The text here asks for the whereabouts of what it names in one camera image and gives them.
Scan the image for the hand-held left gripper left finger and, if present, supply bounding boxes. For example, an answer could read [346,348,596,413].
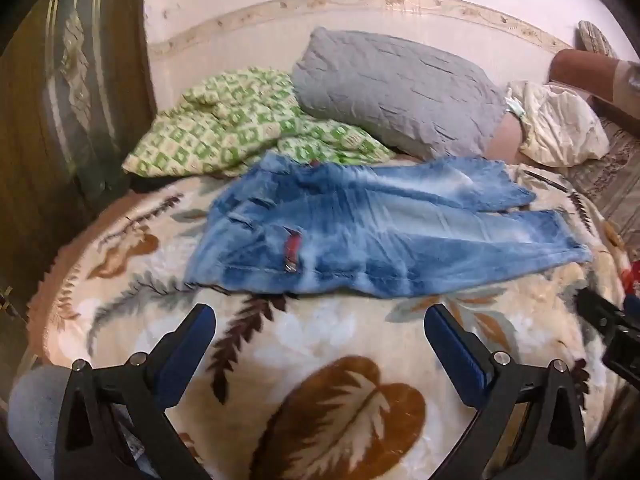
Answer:
[54,303,217,480]

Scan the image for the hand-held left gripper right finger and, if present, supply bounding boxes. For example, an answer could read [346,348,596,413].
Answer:
[424,303,587,480]

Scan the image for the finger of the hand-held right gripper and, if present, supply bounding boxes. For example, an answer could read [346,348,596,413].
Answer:
[576,287,626,333]

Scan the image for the blue denim pants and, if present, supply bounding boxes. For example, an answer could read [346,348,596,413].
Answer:
[184,152,595,301]

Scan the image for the leaf print blanket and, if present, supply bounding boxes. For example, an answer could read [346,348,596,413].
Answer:
[27,160,636,480]

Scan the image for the striped bed sheet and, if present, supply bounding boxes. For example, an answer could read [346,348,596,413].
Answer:
[565,115,640,246]

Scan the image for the grey cloth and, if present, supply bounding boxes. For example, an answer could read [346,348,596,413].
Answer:
[7,364,71,480]

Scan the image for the cream crumpled cloth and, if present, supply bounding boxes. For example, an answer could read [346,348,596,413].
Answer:
[505,80,611,168]

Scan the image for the brown rounded object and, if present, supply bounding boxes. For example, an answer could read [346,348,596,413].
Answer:
[549,49,618,103]

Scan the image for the green patterned cloth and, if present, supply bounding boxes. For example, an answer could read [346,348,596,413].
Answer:
[121,66,398,178]

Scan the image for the brown wooden wardrobe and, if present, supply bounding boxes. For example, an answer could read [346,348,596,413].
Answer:
[0,0,157,361]

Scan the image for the striped flat object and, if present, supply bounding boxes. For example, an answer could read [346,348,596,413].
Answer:
[578,21,617,58]

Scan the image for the grey pillow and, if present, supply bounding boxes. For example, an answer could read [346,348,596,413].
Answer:
[291,26,526,163]

